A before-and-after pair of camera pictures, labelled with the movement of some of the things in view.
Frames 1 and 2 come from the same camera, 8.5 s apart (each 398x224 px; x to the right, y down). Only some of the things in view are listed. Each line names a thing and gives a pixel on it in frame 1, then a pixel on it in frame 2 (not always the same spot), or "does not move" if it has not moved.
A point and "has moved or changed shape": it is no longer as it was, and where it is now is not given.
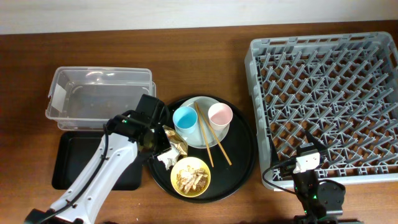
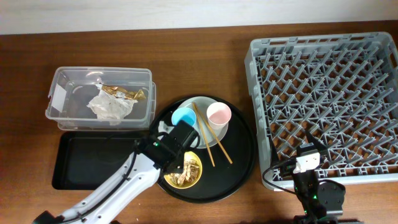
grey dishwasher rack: x=341 y=88 does not move
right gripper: x=274 y=158 does not move
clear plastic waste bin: x=86 y=98 does not move
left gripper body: x=160 y=143 -> x=181 y=156
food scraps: x=191 y=180 has moved or changed shape
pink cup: x=220 y=115 does not move
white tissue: x=170 y=157 has moved or changed shape
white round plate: x=196 y=139 does not move
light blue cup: x=185 y=119 does not move
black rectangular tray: x=74 y=150 does not move
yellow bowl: x=190 y=177 has moved or changed shape
